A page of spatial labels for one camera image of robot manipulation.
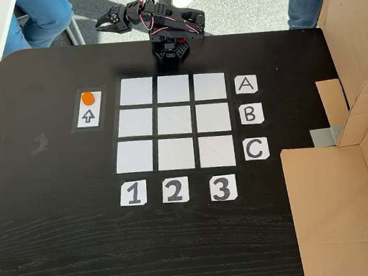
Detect paper label letter B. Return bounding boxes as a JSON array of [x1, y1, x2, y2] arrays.
[[238, 102, 265, 126]]

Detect white nine-square grid sheet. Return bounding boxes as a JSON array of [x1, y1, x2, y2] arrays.
[[104, 66, 243, 181]]

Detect paper label number 1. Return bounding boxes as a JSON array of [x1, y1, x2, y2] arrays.
[[118, 179, 149, 208]]

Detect seated person's legs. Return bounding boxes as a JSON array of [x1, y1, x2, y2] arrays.
[[0, 0, 78, 58]]

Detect paper label letter A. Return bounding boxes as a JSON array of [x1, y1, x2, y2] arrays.
[[234, 73, 259, 95]]

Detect paper label number 2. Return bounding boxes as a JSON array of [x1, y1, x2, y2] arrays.
[[160, 175, 191, 205]]

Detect white arrow paper sheet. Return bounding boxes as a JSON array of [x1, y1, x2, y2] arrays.
[[73, 90, 106, 130]]

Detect grey metal chair leg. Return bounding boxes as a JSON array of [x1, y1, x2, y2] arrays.
[[63, 16, 86, 47]]

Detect paper label number 3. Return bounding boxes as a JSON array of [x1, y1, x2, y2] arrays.
[[208, 173, 239, 203]]

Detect paper label letter C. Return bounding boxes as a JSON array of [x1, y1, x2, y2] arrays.
[[242, 136, 271, 162]]

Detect brown cardboard box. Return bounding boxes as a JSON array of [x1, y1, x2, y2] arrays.
[[265, 0, 368, 276]]

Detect round orange token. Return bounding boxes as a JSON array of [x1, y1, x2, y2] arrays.
[[80, 90, 96, 107]]

